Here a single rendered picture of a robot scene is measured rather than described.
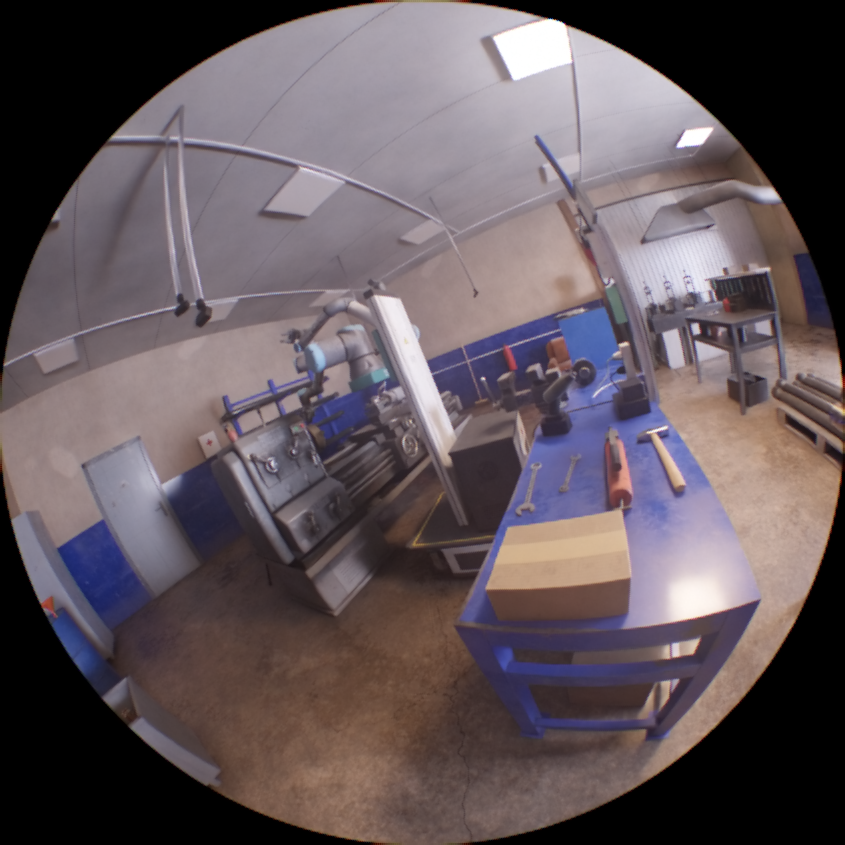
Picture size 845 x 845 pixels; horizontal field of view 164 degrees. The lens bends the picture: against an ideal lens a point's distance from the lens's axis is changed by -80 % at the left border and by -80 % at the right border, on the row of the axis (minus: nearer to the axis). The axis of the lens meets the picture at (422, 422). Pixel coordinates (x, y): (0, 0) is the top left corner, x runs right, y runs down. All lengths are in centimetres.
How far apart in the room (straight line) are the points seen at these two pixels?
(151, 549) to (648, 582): 507
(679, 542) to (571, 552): 23
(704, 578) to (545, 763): 94
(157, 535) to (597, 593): 496
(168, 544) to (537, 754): 480
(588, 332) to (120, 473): 556
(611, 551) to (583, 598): 8
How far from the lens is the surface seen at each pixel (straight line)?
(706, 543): 62
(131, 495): 498
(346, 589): 225
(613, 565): 46
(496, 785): 133
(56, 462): 525
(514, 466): 146
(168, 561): 507
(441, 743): 142
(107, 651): 439
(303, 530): 189
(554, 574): 47
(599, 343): 208
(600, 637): 52
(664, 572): 57
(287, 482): 199
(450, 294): 647
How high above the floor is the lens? 129
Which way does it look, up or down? 10 degrees down
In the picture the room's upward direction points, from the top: 22 degrees counter-clockwise
